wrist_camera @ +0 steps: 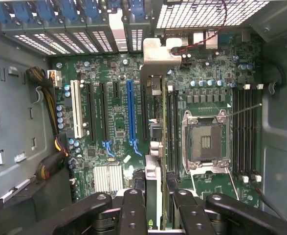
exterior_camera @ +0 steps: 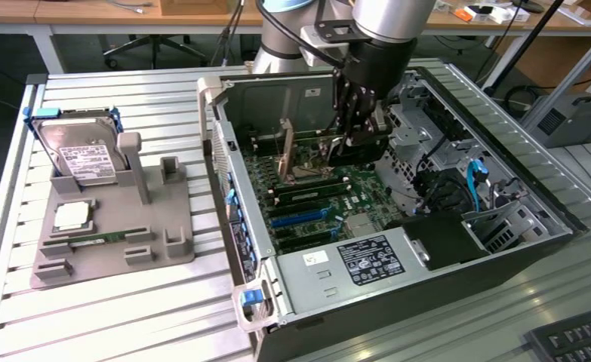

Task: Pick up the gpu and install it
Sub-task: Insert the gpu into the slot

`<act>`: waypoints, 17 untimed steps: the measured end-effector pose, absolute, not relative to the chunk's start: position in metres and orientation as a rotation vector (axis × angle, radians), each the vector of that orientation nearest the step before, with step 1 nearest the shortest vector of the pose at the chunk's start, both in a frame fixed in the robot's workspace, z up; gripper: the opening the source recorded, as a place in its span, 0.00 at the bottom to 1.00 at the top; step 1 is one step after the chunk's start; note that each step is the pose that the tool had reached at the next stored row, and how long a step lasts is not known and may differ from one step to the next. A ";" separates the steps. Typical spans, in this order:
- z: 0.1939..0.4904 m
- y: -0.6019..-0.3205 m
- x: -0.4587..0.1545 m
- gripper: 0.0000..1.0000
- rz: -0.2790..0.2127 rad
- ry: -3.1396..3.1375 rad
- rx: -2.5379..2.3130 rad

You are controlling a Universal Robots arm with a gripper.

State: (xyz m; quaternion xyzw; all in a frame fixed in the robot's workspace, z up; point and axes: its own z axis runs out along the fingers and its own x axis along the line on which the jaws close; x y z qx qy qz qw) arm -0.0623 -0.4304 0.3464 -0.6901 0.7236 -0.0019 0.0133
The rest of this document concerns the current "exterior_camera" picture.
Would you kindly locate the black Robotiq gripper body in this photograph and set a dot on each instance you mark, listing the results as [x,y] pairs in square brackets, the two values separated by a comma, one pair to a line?
[381,64]

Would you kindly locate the graphics card with metal bracket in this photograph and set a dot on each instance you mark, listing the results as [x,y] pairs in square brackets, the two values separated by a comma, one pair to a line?
[355,154]

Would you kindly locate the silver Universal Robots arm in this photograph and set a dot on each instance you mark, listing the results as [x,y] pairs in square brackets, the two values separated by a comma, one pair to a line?
[391,19]

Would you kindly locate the silver disk bay cage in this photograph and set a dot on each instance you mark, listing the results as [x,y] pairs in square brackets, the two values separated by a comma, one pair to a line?
[426,151]

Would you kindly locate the CPU socket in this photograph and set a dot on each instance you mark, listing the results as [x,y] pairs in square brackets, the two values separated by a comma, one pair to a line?
[307,174]

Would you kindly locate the green motherboard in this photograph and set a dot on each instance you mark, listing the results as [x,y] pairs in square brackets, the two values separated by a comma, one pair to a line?
[361,196]

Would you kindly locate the thin metal locking lever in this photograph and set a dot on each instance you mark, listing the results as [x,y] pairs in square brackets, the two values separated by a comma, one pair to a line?
[274,137]

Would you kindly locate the small orange box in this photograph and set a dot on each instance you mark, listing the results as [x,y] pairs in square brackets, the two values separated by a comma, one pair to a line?
[463,15]

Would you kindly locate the black labelled RAM stick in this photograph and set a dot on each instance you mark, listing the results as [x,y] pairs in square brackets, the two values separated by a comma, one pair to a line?
[305,196]

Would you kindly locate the small black white device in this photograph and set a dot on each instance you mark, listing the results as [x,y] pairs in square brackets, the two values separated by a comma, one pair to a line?
[479,9]

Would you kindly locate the silver finned chipset heatsink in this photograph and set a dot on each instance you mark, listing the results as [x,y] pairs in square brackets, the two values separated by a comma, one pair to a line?
[362,223]

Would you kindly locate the long black expansion slot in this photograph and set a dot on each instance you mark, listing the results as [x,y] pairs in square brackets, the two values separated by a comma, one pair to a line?
[310,246]
[295,209]
[307,237]

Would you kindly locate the blue expansion slot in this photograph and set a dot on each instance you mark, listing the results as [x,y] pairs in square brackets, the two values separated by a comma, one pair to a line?
[301,218]

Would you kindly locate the white cardboard box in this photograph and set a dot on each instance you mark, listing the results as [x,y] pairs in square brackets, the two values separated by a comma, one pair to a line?
[511,16]

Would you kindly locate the black tripod pole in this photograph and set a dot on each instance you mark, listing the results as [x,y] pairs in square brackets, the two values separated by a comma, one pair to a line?
[525,43]

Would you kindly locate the black plastic shroud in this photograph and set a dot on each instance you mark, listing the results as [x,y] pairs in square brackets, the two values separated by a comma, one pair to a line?
[441,241]

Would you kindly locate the brown wooden box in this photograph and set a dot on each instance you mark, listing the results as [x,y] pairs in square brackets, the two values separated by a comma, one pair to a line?
[194,7]

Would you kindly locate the grey box on floor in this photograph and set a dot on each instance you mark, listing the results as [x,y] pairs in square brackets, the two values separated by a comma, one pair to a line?
[577,81]

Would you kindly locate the grey computer tower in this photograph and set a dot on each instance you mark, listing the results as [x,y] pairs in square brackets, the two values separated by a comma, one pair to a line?
[577,120]

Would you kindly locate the black office chair base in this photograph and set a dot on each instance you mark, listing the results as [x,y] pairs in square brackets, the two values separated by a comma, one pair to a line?
[154,45]

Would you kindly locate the grey power supply unit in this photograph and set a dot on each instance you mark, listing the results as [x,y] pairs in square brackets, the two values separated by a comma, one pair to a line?
[315,279]

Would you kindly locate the black open PC case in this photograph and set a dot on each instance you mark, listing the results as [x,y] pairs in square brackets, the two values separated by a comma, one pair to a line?
[426,301]

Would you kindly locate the blue case latch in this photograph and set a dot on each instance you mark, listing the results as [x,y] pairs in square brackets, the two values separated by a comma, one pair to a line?
[252,298]

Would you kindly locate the grey plastic parts rack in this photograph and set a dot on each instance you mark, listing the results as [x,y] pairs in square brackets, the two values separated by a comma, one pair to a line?
[119,203]

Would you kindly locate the hard disk with blue caddy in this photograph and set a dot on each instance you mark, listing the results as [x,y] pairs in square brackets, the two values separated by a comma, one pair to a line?
[74,139]

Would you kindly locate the green RAM stick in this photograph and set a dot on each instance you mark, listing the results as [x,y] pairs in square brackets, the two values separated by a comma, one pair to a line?
[99,238]

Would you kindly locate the silver CPU chip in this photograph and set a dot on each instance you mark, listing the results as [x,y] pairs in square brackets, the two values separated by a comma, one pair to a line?
[72,216]

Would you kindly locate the black keyboard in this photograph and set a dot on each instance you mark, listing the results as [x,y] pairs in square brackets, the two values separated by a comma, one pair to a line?
[577,339]

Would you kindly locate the grey wrist camera housing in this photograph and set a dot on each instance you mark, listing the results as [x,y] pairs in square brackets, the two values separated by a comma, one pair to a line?
[321,47]

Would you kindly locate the wooden desk white frame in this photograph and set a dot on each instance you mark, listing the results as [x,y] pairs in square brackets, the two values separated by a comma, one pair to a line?
[477,26]
[74,15]

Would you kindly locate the grey case corner bracket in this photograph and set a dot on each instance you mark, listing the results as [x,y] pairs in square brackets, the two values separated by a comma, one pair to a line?
[210,90]
[247,320]

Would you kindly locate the silver vented metal bracket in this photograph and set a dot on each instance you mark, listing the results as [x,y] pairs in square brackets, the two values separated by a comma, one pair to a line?
[502,230]

